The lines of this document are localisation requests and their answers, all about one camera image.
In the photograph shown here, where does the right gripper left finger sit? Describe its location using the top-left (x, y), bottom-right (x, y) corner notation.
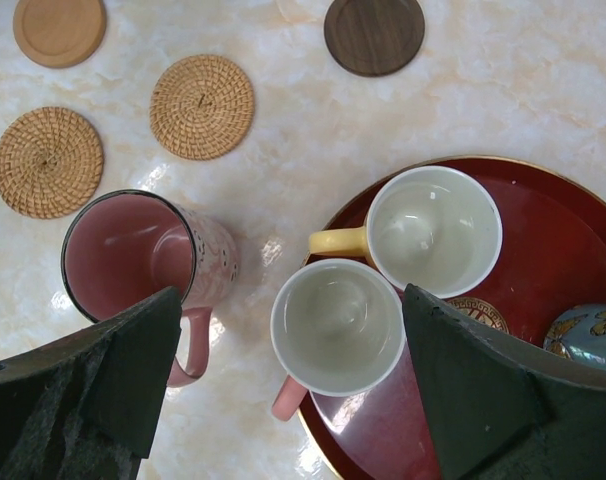
top-left (0, 287), bottom-right (181, 479)

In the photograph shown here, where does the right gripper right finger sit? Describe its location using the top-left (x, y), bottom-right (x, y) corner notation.
top-left (402, 284), bottom-right (606, 479)

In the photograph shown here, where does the tall pink ghost mug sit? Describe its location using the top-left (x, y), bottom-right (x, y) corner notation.
top-left (61, 189), bottom-right (240, 387)

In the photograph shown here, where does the pink mug white inside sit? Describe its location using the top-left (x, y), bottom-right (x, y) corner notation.
top-left (270, 258), bottom-right (406, 421)

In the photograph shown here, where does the light wood coaster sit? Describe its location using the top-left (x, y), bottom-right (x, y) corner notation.
top-left (13, 0), bottom-right (107, 68)

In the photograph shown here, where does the dark walnut coaster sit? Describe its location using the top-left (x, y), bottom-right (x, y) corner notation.
top-left (323, 0), bottom-right (425, 77)

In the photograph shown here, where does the blue mug yellow inside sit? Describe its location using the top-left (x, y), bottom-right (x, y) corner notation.
top-left (543, 304), bottom-right (606, 370)

